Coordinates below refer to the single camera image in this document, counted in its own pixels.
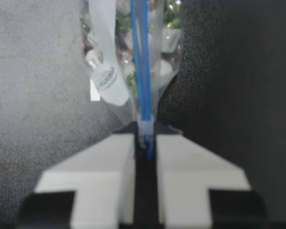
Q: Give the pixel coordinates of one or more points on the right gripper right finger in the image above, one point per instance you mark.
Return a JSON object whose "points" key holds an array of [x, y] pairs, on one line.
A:
{"points": [[188, 167]]}

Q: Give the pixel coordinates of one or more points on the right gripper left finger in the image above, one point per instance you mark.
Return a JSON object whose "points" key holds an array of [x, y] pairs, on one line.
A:
{"points": [[102, 167]]}

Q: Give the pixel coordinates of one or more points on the clear zip bag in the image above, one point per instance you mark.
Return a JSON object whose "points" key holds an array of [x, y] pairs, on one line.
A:
{"points": [[143, 59]]}

